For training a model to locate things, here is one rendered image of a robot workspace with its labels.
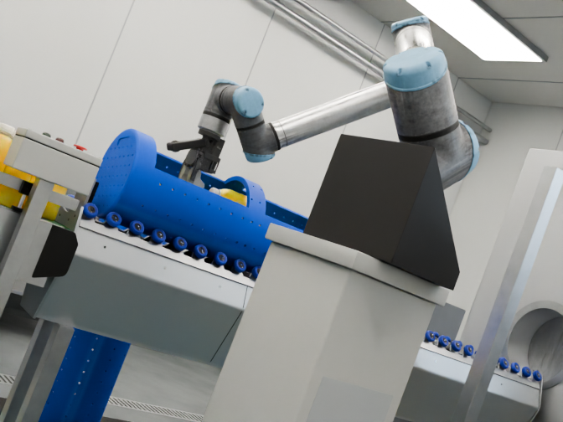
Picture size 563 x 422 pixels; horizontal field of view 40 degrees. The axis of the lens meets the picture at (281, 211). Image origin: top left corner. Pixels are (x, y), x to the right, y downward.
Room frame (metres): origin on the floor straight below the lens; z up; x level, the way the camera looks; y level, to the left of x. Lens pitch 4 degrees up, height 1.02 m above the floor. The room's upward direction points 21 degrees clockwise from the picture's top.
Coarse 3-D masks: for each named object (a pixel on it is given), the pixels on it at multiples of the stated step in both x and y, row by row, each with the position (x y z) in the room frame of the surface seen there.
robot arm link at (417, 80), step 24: (408, 24) 2.30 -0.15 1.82; (408, 48) 2.06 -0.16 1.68; (432, 48) 1.82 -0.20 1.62; (384, 72) 1.82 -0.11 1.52; (408, 72) 1.76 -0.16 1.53; (432, 72) 1.76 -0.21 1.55; (408, 96) 1.78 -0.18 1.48; (432, 96) 1.77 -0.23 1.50; (408, 120) 1.81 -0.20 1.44; (432, 120) 1.79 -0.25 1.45; (456, 120) 1.83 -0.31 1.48
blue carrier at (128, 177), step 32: (128, 160) 2.26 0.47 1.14; (160, 160) 2.50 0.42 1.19; (96, 192) 2.39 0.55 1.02; (128, 192) 2.23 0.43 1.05; (160, 192) 2.27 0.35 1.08; (192, 192) 2.32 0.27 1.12; (256, 192) 2.49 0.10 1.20; (128, 224) 2.33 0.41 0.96; (160, 224) 2.33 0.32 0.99; (192, 224) 2.36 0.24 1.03; (224, 224) 2.40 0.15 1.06; (256, 224) 2.45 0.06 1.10; (288, 224) 2.52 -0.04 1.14; (256, 256) 2.51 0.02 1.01
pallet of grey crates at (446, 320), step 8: (448, 304) 5.94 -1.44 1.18; (440, 312) 5.91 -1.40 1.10; (448, 312) 5.96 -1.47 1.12; (456, 312) 6.01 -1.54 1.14; (464, 312) 6.06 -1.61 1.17; (432, 320) 5.88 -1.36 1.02; (440, 320) 5.92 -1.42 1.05; (448, 320) 5.98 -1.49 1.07; (456, 320) 6.03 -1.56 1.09; (432, 328) 5.90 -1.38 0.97; (440, 328) 5.94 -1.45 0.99; (448, 328) 6.00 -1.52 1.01; (456, 328) 6.05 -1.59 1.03; (448, 336) 6.02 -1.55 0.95; (456, 336) 6.07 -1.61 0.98
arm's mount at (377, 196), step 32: (352, 160) 1.81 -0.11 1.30; (384, 160) 1.73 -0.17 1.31; (416, 160) 1.65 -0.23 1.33; (320, 192) 1.86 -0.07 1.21; (352, 192) 1.77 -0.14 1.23; (384, 192) 1.70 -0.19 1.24; (416, 192) 1.62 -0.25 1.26; (320, 224) 1.83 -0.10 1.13; (352, 224) 1.74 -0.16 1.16; (384, 224) 1.67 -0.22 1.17; (416, 224) 1.64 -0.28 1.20; (448, 224) 1.70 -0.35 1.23; (384, 256) 1.64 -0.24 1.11; (416, 256) 1.66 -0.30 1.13; (448, 256) 1.72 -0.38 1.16; (448, 288) 1.74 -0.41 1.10
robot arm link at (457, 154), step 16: (448, 128) 1.81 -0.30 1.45; (464, 128) 1.88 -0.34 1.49; (416, 144) 1.83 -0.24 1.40; (432, 144) 1.82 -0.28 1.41; (448, 144) 1.83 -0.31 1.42; (464, 144) 1.86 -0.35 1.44; (448, 160) 1.84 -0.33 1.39; (464, 160) 1.86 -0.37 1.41; (448, 176) 1.85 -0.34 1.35; (464, 176) 1.91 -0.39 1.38
